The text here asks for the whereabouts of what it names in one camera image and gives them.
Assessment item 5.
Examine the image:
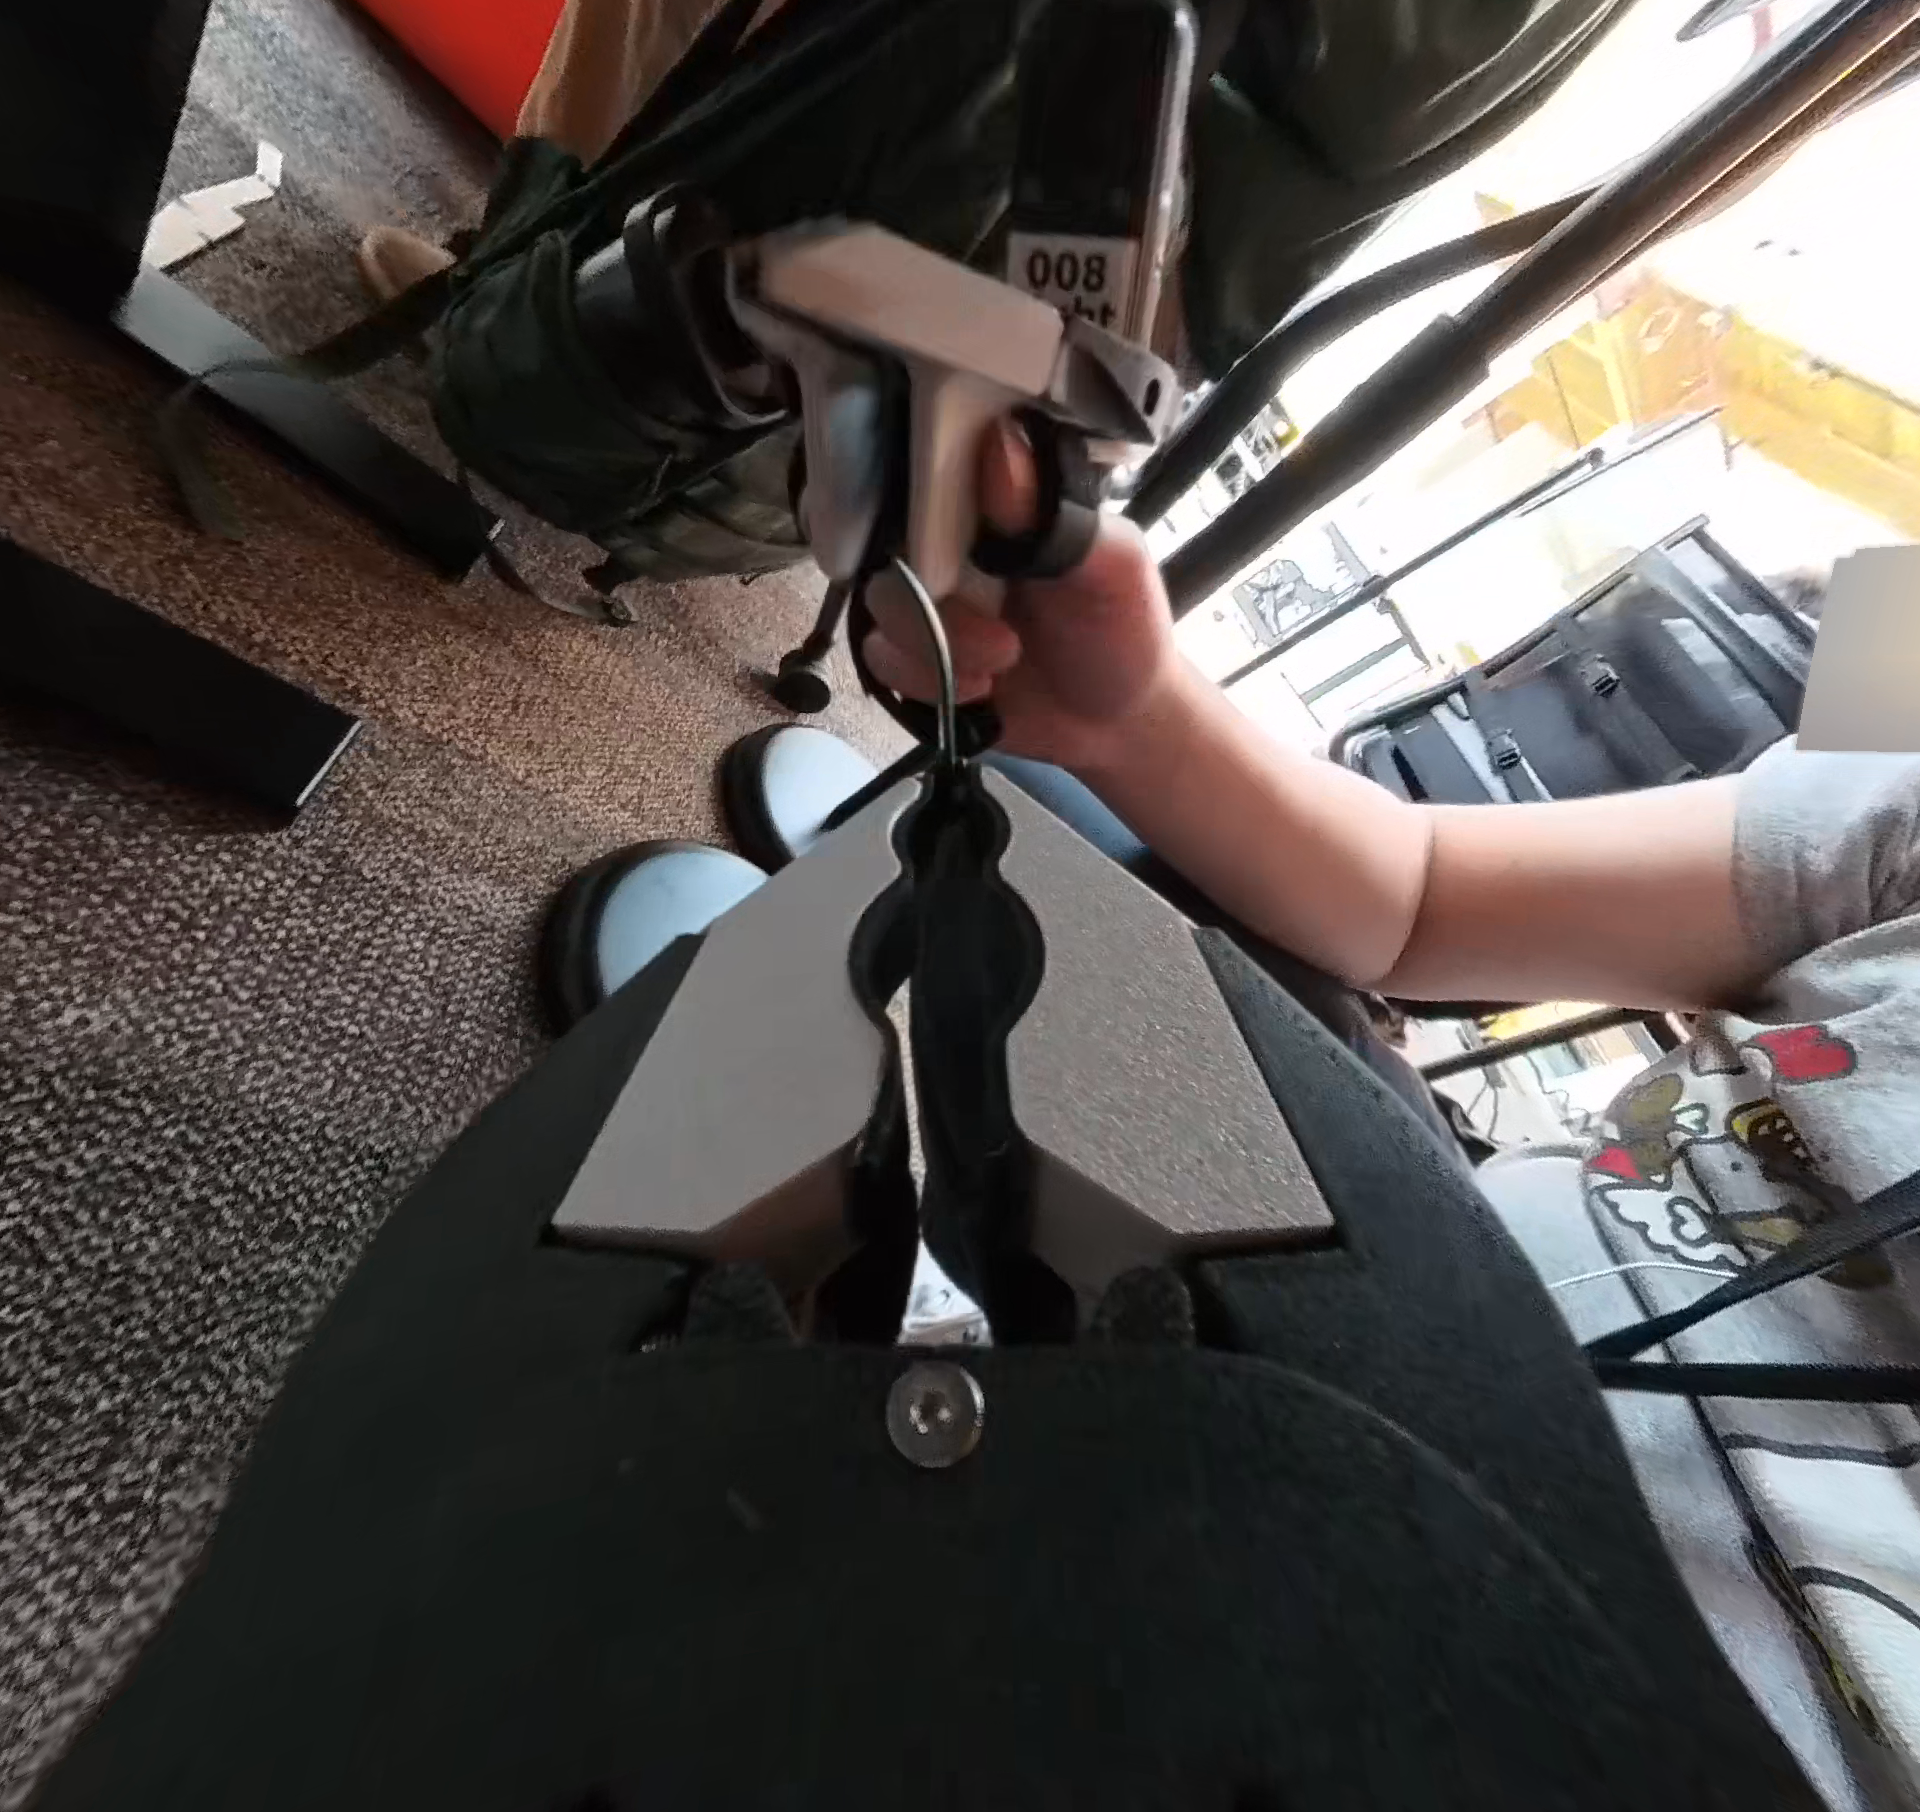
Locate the metal wire ring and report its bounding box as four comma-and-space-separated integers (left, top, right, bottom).
884, 559, 963, 766

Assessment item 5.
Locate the white paper scrap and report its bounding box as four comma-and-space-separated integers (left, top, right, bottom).
144, 140, 287, 268

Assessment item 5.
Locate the black desk leg panel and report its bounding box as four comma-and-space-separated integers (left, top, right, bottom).
0, 0, 241, 322

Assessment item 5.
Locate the person's right forearm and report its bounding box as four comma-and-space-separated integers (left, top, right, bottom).
1139, 672, 1772, 1010

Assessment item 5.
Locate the black open case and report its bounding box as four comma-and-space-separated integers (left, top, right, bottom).
1332, 520, 1819, 810

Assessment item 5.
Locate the person's right hand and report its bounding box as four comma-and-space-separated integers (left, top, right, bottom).
865, 412, 1207, 783

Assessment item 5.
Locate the dark green backpack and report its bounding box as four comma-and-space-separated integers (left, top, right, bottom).
156, 0, 1201, 629

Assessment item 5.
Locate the black metal frame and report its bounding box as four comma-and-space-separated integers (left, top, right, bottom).
1125, 0, 1920, 614

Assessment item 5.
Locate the black neck strap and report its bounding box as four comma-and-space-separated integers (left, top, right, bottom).
1581, 1173, 1920, 1401

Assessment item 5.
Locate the black desk foot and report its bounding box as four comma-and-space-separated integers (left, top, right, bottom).
117, 266, 505, 579
0, 537, 365, 811

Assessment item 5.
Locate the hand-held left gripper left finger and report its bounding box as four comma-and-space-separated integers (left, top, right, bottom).
550, 774, 925, 1340

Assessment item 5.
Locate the light blue toe shoe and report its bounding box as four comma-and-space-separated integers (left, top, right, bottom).
719, 724, 888, 872
542, 841, 770, 1037

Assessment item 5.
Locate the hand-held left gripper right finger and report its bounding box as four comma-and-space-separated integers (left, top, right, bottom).
983, 774, 1337, 1340

